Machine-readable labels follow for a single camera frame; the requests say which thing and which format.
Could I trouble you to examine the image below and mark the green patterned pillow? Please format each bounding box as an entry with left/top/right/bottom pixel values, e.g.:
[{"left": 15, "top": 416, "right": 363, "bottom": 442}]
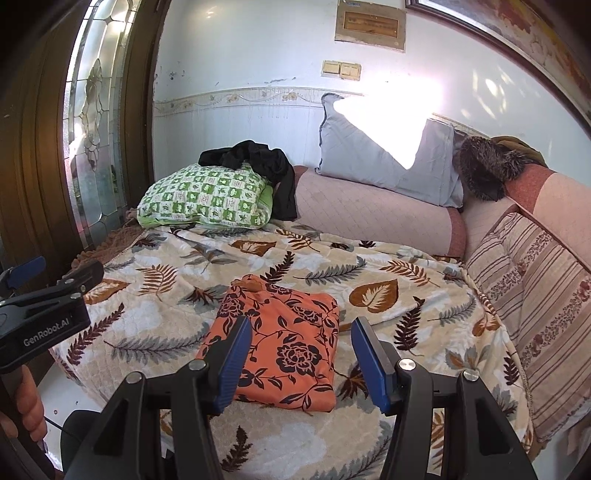
[{"left": 137, "top": 162, "right": 278, "bottom": 230}]

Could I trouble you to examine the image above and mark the striped floral cushion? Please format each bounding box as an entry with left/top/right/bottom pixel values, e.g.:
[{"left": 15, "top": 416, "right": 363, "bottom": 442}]
[{"left": 464, "top": 211, "right": 591, "bottom": 444}]

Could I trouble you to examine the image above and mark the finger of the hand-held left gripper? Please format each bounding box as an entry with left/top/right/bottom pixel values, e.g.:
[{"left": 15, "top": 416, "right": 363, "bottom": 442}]
[
  {"left": 0, "top": 256, "right": 48, "bottom": 297},
  {"left": 46, "top": 260, "right": 105, "bottom": 300}
]

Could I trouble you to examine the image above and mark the black garment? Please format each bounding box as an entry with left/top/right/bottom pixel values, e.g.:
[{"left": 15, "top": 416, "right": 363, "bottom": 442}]
[{"left": 198, "top": 140, "right": 298, "bottom": 221}]

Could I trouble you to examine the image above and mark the person's left hand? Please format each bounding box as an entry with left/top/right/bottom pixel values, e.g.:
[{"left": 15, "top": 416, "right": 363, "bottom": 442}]
[{"left": 0, "top": 366, "right": 49, "bottom": 455}]

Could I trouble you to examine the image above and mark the wooden door with stained glass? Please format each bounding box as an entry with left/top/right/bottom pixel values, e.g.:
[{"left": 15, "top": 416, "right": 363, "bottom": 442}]
[{"left": 0, "top": 0, "right": 171, "bottom": 393}]

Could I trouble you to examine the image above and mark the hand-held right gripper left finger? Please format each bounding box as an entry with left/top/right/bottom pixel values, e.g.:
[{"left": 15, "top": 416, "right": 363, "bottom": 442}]
[{"left": 65, "top": 315, "right": 253, "bottom": 480}]

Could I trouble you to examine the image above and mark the grey pillow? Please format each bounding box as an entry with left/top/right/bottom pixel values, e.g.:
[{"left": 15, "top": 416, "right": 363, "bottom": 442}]
[{"left": 316, "top": 92, "right": 465, "bottom": 208}]

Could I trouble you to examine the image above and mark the brown fringed cloth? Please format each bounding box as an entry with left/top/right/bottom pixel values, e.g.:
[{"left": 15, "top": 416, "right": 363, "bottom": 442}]
[{"left": 76, "top": 225, "right": 147, "bottom": 269}]

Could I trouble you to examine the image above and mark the leaf print fleece blanket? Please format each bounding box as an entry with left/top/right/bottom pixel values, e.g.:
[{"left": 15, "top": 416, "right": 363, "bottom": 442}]
[{"left": 48, "top": 222, "right": 536, "bottom": 480}]

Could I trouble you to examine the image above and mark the orange floral garment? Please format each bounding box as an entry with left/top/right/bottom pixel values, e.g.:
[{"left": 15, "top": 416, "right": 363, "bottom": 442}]
[{"left": 196, "top": 274, "right": 341, "bottom": 414}]

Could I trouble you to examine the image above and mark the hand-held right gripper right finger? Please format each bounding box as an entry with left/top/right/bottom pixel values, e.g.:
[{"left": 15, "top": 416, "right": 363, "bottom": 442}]
[{"left": 351, "top": 318, "right": 539, "bottom": 480}]

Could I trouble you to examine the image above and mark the beige wall panel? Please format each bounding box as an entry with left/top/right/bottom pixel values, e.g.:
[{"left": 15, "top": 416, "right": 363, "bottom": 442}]
[{"left": 335, "top": 0, "right": 407, "bottom": 51}]

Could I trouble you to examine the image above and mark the brown fur-trimmed coat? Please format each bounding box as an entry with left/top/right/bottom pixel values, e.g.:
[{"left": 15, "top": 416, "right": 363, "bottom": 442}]
[{"left": 455, "top": 135, "right": 548, "bottom": 202}]

